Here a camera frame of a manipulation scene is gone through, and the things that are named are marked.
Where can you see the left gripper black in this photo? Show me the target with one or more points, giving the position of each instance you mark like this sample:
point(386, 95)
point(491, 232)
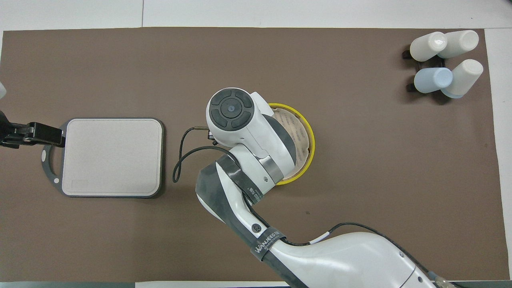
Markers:
point(12, 134)

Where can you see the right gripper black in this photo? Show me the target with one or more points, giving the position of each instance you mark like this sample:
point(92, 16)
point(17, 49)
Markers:
point(212, 138)

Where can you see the yellow steamer lid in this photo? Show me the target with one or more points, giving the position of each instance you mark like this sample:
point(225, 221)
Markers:
point(300, 136)

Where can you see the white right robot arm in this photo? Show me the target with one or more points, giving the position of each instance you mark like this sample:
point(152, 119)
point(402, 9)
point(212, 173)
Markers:
point(248, 132)

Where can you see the yellow steamer basket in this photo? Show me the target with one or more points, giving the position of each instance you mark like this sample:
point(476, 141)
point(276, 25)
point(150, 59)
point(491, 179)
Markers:
point(296, 176)

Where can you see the white cutting board grey rim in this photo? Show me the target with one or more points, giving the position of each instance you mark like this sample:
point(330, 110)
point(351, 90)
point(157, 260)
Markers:
point(112, 160)

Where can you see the brown table mat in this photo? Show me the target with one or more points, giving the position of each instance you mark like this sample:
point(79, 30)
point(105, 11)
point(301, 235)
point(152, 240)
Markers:
point(360, 160)

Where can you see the light blue plastic cup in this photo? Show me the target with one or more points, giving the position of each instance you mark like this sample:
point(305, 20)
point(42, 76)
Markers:
point(431, 80)

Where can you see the white plastic cup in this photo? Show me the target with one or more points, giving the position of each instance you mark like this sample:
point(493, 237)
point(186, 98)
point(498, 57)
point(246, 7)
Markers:
point(424, 48)

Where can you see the black cup rack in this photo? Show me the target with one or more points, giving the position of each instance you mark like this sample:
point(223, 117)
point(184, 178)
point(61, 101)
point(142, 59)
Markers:
point(438, 62)

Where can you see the white cup blue rim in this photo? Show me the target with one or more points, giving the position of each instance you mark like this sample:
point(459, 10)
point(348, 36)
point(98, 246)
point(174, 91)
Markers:
point(464, 78)
point(460, 42)

